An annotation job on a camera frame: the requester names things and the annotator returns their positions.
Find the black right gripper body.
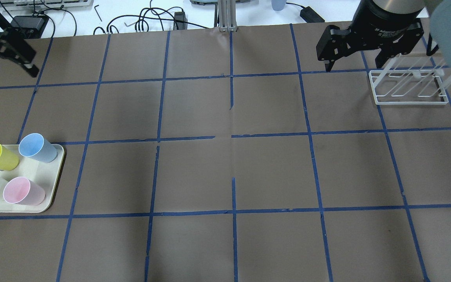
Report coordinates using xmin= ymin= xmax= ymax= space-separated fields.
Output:
xmin=351 ymin=0 xmax=424 ymax=49

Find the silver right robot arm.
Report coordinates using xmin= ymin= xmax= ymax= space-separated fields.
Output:
xmin=316 ymin=0 xmax=451 ymax=72

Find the blue cup on desk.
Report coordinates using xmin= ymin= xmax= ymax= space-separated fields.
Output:
xmin=271 ymin=0 xmax=287 ymax=11

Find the blue cup near pink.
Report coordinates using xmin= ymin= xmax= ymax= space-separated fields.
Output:
xmin=18 ymin=133 xmax=58 ymax=163

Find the black power adapter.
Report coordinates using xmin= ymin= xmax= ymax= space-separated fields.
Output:
xmin=299 ymin=6 xmax=325 ymax=23

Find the black allen key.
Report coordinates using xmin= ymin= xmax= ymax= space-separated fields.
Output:
xmin=93 ymin=5 xmax=103 ymax=22

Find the cream plastic tray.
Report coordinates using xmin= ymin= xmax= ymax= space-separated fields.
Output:
xmin=0 ymin=144 xmax=65 ymax=213

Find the white wire cup rack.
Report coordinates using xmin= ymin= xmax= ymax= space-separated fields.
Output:
xmin=368 ymin=52 xmax=451 ymax=105

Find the aluminium frame post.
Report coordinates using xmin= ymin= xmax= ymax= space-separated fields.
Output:
xmin=217 ymin=0 xmax=238 ymax=32

